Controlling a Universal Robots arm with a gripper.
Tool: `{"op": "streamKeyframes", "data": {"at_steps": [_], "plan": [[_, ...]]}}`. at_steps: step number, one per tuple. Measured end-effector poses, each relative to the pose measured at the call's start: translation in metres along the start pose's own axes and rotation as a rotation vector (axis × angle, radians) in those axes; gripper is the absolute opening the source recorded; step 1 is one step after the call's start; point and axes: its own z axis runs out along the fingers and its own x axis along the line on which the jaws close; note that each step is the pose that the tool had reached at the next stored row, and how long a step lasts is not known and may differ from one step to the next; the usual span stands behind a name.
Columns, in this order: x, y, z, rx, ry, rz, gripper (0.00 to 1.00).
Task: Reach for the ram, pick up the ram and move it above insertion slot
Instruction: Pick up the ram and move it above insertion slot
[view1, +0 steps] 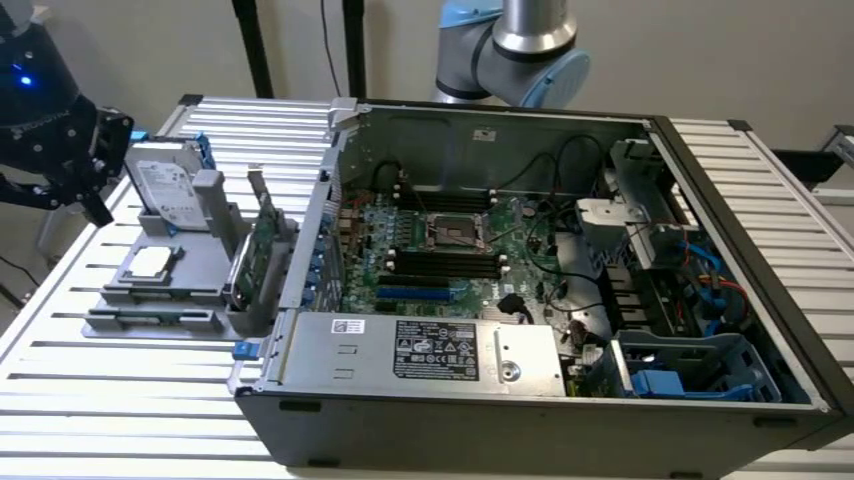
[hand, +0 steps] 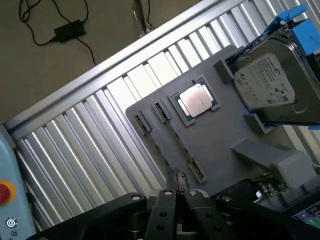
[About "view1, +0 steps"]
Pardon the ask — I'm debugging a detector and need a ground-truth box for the gray metal disk bay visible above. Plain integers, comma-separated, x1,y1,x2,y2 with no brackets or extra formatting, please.
574,138,701,269

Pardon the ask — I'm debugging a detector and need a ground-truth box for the thin black hanging cable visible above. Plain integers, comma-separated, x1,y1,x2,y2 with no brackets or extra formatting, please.
318,0,355,97

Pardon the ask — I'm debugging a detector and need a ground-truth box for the gray parts rack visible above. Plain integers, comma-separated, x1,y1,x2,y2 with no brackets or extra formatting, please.
80,168,302,342

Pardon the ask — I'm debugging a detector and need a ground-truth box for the silver CPU chip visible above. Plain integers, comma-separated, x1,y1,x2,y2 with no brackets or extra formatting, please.
125,246,183,279

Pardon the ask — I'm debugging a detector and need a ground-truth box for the silver power supply unit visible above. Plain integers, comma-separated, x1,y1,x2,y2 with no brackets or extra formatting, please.
279,312,569,397

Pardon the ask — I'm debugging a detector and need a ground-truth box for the green graphics card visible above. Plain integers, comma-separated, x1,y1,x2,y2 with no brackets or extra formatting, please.
223,167,290,311

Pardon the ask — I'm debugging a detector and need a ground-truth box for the CPU socket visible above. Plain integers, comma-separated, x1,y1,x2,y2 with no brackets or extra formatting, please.
418,212,495,251

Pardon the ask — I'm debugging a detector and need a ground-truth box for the aluminium frame piece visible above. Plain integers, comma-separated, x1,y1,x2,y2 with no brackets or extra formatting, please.
818,124,854,169

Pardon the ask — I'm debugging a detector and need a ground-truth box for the black long wire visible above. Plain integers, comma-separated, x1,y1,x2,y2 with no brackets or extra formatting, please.
498,133,607,197

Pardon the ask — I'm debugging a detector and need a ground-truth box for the green motherboard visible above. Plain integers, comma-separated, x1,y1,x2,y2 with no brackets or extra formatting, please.
330,187,606,326

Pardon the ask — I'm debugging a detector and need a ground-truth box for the blue expansion slot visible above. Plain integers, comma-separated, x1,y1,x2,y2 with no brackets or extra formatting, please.
375,286,450,305

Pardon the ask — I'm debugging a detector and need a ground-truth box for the blue wire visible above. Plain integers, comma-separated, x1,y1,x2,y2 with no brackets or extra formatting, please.
671,238,733,335

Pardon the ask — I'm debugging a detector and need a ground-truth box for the black expansion slot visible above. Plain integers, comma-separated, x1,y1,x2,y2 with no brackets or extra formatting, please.
378,272,451,289

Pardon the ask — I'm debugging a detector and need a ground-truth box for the blue plastic disk bay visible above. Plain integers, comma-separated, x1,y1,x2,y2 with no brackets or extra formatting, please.
586,328,783,402

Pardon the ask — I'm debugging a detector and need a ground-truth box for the black looped wire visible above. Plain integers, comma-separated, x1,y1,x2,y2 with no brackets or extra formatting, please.
370,158,430,214

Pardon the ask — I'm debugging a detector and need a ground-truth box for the black bracket beside table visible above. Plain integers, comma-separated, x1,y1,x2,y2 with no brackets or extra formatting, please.
771,148,843,192

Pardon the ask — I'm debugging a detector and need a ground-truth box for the silver hard disk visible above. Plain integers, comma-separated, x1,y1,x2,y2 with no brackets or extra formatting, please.
125,141,214,232

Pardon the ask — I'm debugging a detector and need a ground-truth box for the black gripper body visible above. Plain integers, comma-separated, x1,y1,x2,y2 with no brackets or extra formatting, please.
0,19,103,187

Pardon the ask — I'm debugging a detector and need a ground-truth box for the black open PC case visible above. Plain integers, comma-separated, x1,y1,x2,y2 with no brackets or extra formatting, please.
230,97,854,469

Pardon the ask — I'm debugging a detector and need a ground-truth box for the black stand pole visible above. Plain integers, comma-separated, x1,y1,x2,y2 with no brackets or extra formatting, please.
231,0,276,99
346,0,370,99

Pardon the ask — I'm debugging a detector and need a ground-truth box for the red wire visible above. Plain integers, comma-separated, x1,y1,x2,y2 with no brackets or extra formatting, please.
699,278,753,324

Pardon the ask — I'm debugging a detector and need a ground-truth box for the green RAM stick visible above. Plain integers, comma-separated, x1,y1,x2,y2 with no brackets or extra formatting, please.
123,285,223,298
88,308,216,323

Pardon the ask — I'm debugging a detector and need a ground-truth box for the black RAM slot bank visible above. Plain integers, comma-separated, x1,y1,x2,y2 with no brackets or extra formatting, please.
387,248,507,280
396,185,500,212

